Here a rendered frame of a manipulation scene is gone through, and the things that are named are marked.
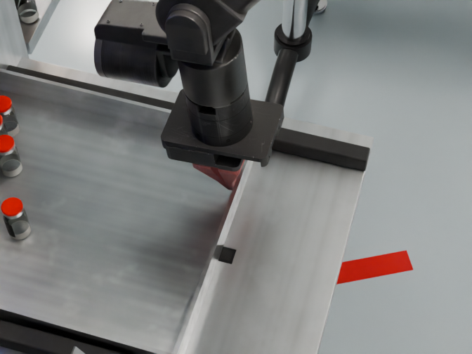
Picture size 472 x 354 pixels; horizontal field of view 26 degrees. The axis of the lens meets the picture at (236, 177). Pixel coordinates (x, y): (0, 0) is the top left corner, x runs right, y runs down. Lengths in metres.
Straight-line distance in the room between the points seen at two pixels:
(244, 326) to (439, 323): 1.05
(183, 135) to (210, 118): 0.05
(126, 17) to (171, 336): 0.30
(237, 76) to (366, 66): 1.45
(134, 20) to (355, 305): 1.19
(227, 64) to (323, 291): 0.26
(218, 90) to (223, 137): 0.06
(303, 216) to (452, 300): 1.01
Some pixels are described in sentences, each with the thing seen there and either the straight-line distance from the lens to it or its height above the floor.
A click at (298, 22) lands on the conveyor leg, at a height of 0.20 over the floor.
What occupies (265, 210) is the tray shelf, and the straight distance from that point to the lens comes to 1.03.
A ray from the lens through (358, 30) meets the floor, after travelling 2.38.
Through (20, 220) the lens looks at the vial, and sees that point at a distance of 1.00.
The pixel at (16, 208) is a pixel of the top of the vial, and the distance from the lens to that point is 0.99.
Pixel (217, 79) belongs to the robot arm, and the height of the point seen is 1.09.
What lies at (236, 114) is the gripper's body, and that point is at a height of 1.04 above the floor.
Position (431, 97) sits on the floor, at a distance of 2.27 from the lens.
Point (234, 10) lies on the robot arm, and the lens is 0.79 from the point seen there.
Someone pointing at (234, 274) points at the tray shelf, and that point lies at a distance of 0.99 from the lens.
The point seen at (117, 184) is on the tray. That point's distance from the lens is 1.05.
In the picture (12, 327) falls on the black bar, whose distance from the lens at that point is 0.96.
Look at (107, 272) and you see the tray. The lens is 1.00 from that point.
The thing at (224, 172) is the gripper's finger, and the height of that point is 0.97.
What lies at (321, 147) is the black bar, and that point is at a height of 0.90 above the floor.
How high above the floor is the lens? 1.75
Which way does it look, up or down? 56 degrees down
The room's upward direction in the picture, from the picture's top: straight up
